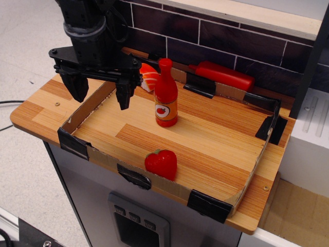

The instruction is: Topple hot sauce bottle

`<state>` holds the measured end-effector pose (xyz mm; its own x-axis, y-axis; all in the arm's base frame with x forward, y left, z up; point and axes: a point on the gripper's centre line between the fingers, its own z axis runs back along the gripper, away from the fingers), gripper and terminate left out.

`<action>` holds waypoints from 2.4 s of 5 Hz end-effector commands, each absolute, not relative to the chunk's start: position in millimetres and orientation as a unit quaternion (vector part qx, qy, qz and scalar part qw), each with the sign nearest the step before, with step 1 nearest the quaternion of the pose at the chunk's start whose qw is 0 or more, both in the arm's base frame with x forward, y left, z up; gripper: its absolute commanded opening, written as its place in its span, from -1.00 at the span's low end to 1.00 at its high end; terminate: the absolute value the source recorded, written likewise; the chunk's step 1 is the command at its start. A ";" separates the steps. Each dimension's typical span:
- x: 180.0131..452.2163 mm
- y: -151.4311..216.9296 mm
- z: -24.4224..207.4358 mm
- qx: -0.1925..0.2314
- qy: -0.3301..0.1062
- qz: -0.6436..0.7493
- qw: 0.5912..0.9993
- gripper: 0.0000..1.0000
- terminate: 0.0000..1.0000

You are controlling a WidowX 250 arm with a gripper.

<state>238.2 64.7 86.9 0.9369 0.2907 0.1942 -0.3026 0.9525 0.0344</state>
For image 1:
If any cardboard fence with black tape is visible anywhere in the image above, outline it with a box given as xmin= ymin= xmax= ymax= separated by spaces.
xmin=58 ymin=69 xmax=286 ymax=222

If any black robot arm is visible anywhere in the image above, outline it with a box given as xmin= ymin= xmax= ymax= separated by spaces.
xmin=49 ymin=1 xmax=142 ymax=110

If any black cable on floor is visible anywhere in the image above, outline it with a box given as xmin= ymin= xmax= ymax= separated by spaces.
xmin=0 ymin=100 xmax=25 ymax=132

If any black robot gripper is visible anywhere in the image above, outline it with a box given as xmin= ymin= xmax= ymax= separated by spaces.
xmin=49 ymin=17 xmax=142 ymax=110

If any white side cabinet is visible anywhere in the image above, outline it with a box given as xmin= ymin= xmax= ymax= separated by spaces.
xmin=279 ymin=89 xmax=328 ymax=197

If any red ketchup bottle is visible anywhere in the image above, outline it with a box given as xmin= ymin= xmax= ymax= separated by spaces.
xmin=188 ymin=61 xmax=255 ymax=92

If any red hot sauce bottle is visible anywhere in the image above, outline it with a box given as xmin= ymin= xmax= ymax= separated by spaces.
xmin=154 ymin=58 xmax=178 ymax=127

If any grey control panel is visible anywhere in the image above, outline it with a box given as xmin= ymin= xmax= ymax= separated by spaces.
xmin=107 ymin=193 xmax=171 ymax=247

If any salmon sushi toy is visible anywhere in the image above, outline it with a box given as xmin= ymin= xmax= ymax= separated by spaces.
xmin=140 ymin=63 xmax=160 ymax=93

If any red toy strawberry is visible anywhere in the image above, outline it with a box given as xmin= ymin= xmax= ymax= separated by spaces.
xmin=144 ymin=149 xmax=177 ymax=181

